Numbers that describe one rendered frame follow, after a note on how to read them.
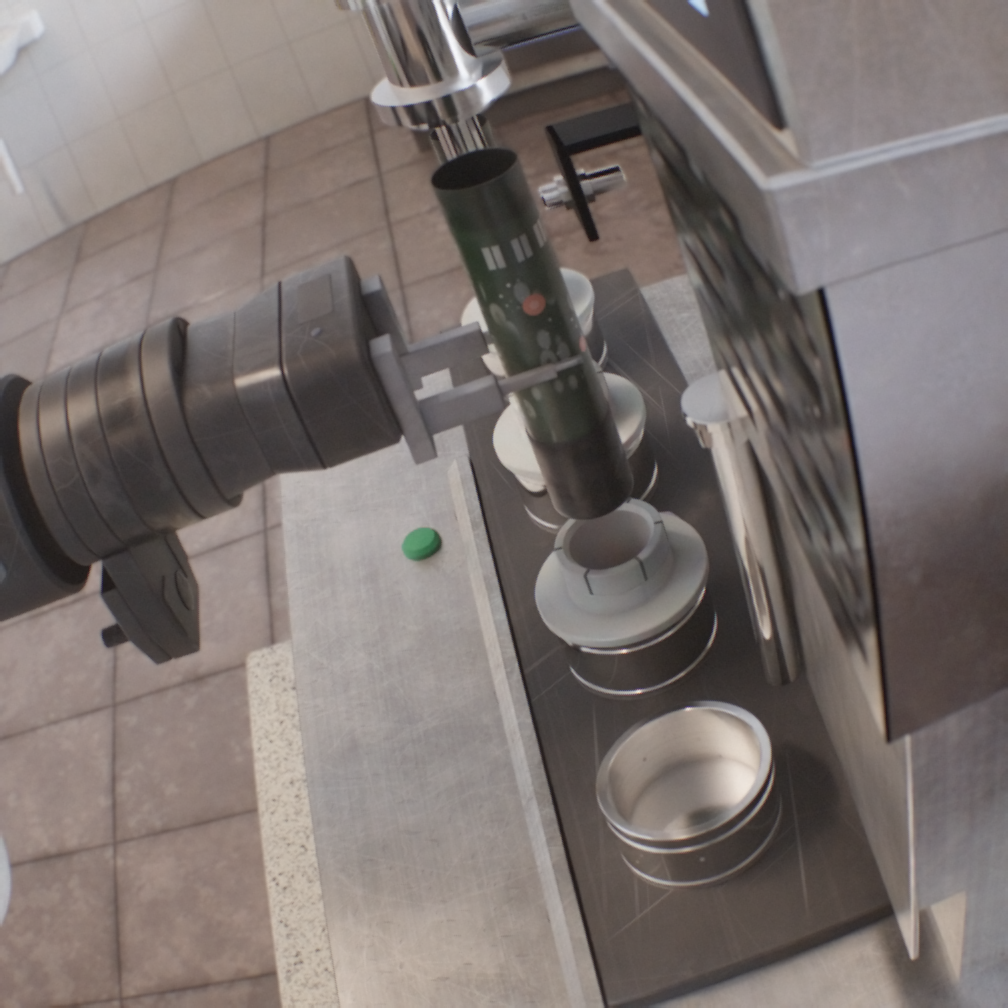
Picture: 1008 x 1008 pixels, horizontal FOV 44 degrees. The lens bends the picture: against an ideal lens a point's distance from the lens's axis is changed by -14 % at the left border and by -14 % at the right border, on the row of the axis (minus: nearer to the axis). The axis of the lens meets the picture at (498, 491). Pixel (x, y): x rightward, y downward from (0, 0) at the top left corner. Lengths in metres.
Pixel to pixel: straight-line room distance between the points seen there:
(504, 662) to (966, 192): 0.42
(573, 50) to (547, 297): 3.13
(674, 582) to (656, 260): 2.31
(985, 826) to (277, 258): 3.15
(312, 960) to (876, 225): 0.75
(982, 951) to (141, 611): 0.35
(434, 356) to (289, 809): 0.54
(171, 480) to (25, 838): 1.86
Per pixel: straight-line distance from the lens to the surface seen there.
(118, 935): 2.07
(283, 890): 0.96
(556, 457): 0.51
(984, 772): 0.36
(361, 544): 0.73
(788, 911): 0.50
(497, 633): 0.63
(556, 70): 3.63
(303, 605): 0.71
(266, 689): 1.10
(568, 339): 0.49
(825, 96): 0.22
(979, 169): 0.24
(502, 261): 0.47
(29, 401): 0.50
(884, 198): 0.23
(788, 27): 0.21
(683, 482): 0.67
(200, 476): 0.48
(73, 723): 2.43
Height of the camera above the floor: 1.46
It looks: 38 degrees down
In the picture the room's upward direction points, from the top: 22 degrees counter-clockwise
